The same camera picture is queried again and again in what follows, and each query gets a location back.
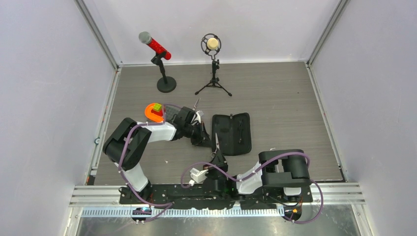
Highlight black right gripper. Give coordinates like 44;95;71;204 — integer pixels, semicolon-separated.
203;149;228;180

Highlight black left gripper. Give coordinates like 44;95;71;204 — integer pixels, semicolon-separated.
183;120;213;147

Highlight black tool pouch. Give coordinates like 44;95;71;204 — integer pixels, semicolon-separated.
211;113;252;156

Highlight silver thinning scissors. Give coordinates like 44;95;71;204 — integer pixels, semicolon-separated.
211;133;220;159

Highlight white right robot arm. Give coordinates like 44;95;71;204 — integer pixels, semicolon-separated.
202;149;312;202

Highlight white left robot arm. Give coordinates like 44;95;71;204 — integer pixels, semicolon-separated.
103;107;211;204

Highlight silver hair scissors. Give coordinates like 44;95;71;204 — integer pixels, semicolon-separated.
192;98;200;111

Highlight red toy block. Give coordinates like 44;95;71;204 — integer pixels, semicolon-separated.
151;104;165;117

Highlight lime green toy brick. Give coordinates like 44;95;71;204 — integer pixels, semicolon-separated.
152;103;163;112

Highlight orange curved toy slide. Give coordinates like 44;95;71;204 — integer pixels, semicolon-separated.
145;103;165;122

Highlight black round-base microphone stand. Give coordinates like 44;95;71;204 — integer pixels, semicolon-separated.
151;52;177;93

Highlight black tripod microphone stand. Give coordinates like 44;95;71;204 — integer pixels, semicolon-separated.
195;59;233;96

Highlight beige condenser microphone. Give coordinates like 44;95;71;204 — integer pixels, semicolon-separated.
201;33;221;55

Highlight red handheld microphone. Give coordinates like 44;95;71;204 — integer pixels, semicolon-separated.
138;31;172;60

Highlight grey studded base plate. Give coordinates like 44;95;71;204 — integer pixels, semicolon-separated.
164;105;180;121

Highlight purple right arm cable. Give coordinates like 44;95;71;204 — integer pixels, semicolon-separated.
180;152;324;225

